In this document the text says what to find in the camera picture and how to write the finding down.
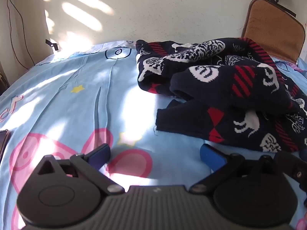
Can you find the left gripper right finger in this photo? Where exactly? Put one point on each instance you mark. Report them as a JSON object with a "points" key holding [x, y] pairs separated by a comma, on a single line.
{"points": [[215, 160]]}

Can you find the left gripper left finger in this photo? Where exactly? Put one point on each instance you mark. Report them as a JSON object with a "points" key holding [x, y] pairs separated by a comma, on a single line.
{"points": [[88, 166]]}

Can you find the black red white patterned sweater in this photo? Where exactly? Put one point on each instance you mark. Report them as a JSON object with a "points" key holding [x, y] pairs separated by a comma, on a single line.
{"points": [[228, 91]]}

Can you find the light blue cartoon bed sheet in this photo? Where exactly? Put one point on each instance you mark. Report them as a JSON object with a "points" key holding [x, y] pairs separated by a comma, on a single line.
{"points": [[62, 107]]}

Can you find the dark object at bed edge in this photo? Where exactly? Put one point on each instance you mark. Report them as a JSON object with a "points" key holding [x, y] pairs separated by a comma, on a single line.
{"points": [[4, 138]]}

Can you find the brown seat cushion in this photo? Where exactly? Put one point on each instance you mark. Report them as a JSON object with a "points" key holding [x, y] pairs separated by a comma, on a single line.
{"points": [[276, 31]]}

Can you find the black tape on wall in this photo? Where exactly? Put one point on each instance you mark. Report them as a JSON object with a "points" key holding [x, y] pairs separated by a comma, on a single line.
{"points": [[52, 45]]}

